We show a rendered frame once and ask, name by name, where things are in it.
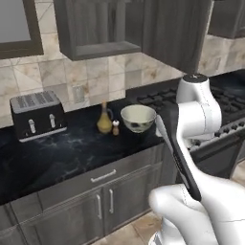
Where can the dark oven front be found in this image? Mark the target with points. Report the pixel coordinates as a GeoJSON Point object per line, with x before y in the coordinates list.
{"type": "Point", "coordinates": [217, 156]}

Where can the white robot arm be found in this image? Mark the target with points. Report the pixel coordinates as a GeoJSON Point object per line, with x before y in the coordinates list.
{"type": "Point", "coordinates": [204, 204]}

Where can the black gas hob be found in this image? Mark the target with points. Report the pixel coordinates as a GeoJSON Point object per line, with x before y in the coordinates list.
{"type": "Point", "coordinates": [229, 105]}

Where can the black and silver toaster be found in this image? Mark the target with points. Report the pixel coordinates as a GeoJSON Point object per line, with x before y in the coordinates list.
{"type": "Point", "coordinates": [37, 115]}

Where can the white wall socket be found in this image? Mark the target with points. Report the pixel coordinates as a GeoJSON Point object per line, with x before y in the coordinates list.
{"type": "Point", "coordinates": [78, 94]}

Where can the dark grey open wall cabinet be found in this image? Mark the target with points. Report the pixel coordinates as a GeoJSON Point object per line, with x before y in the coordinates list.
{"type": "Point", "coordinates": [95, 28]}

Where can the yellow glass bottle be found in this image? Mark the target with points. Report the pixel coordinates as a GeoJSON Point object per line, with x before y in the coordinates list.
{"type": "Point", "coordinates": [104, 122]}

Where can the dark grey cabinet door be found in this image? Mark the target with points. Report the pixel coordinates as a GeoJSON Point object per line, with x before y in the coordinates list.
{"type": "Point", "coordinates": [175, 32]}

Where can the dark framed window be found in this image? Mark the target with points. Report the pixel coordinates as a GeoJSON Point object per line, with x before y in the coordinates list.
{"type": "Point", "coordinates": [17, 27]}

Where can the small brown white-capped shaker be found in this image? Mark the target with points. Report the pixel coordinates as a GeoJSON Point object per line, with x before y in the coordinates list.
{"type": "Point", "coordinates": [115, 128]}

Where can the white mixing bowl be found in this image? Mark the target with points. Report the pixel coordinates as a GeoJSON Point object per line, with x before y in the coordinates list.
{"type": "Point", "coordinates": [138, 118]}

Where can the grey drawer front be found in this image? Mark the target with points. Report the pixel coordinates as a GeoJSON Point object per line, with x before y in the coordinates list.
{"type": "Point", "coordinates": [95, 178]}

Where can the grey base cabinet door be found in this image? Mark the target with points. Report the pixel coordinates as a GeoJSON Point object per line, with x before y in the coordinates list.
{"type": "Point", "coordinates": [11, 234]}
{"type": "Point", "coordinates": [63, 220]}
{"type": "Point", "coordinates": [132, 197]}

